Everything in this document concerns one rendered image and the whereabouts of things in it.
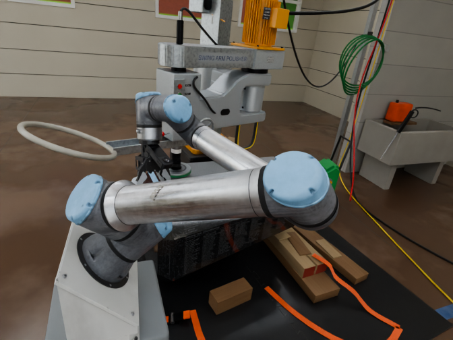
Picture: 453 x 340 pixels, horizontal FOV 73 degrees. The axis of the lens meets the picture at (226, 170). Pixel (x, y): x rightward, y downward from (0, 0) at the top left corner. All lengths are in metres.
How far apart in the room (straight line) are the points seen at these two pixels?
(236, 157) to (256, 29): 1.51
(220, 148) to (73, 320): 0.68
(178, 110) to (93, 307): 0.66
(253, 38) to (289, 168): 1.74
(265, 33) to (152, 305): 1.79
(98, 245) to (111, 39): 7.04
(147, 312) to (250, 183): 0.79
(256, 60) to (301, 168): 1.68
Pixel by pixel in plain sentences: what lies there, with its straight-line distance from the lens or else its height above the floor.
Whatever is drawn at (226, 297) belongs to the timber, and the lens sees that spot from 2.31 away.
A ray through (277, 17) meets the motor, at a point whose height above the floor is 1.93.
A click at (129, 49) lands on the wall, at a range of 7.96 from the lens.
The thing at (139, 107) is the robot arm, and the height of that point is 1.56.
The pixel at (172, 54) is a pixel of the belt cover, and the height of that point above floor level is 1.67.
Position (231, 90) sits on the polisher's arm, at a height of 1.45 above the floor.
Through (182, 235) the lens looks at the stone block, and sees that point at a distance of 2.00.
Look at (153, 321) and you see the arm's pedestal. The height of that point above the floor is 0.85.
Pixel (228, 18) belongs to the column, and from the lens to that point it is 2.93.
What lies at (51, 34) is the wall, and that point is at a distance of 7.99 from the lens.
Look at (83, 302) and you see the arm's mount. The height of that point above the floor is 1.07.
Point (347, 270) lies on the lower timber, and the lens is 2.90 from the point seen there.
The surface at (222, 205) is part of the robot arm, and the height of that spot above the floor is 1.48.
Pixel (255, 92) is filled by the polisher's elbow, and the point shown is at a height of 1.43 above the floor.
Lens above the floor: 1.84
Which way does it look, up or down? 25 degrees down
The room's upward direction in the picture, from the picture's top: 6 degrees clockwise
